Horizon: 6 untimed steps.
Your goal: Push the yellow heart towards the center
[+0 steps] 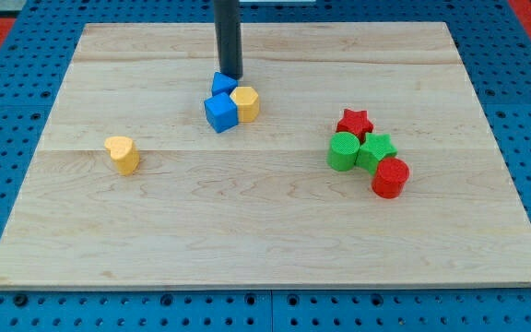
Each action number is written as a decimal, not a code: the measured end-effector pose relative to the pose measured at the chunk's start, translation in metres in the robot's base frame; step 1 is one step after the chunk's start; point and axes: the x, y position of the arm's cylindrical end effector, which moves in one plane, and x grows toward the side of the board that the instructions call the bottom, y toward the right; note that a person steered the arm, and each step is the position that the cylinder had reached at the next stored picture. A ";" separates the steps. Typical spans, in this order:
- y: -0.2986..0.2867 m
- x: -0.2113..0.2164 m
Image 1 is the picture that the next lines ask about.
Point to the yellow heart block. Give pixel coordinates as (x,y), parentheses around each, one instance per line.
(123,153)

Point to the blue cube block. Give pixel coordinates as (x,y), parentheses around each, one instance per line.
(221,112)

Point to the yellow hexagon block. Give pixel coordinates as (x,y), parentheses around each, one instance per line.
(248,103)

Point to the green cylinder block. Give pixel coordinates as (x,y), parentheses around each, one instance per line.
(343,151)

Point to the blue triangle block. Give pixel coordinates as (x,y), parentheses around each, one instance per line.
(222,83)

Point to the red star block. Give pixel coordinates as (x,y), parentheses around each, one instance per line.
(355,122)

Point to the light wooden board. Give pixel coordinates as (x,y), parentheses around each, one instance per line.
(257,206)

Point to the green star block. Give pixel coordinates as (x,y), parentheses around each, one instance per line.
(375,148)

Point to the red cylinder block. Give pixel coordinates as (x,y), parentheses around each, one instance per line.
(390,178)

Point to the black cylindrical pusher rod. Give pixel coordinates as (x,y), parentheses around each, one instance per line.
(227,20)

